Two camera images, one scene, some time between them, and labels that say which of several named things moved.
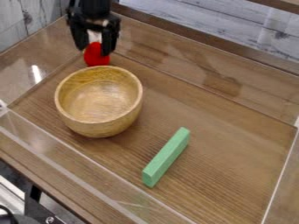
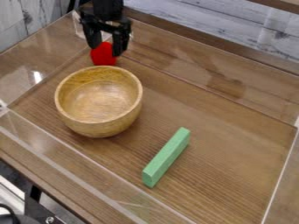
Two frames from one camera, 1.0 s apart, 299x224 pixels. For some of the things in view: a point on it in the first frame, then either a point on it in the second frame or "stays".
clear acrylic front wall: (60, 175) stays
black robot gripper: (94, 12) → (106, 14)
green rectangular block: (166, 157) stays
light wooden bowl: (98, 99) stays
